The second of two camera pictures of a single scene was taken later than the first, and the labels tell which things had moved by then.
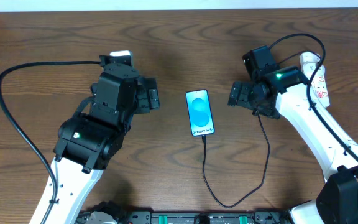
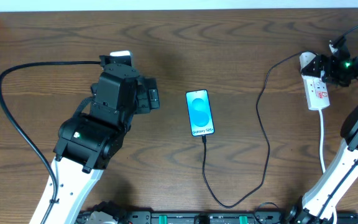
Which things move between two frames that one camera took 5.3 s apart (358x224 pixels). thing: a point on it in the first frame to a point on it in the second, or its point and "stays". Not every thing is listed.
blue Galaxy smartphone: x=199 y=113 stays
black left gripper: x=151 y=94 stays
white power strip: x=319 y=84 stays
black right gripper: x=239 y=94 to x=322 y=66
